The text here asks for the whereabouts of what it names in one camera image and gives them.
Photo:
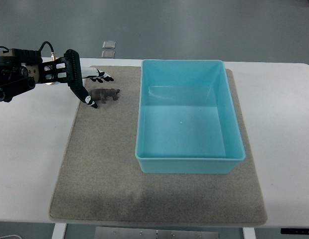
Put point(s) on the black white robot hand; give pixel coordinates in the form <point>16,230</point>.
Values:
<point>67,69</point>

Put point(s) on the brown toy hippo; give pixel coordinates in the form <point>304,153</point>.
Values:
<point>101,94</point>

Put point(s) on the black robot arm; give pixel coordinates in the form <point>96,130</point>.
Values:
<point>21,70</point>

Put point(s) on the blue plastic box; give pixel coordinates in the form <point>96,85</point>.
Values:
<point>187,121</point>

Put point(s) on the lower floor socket plate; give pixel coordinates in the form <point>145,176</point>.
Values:
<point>108,54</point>

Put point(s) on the floor socket plate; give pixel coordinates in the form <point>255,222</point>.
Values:
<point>109,45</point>
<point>108,54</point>

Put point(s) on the upper floor socket plate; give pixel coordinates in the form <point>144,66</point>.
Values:
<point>109,45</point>

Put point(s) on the grey felt mat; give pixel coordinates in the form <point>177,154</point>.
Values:
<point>100,180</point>

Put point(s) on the metal table crossbar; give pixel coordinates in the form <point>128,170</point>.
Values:
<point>132,233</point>

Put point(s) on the black table control panel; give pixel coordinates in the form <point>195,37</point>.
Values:
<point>295,231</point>

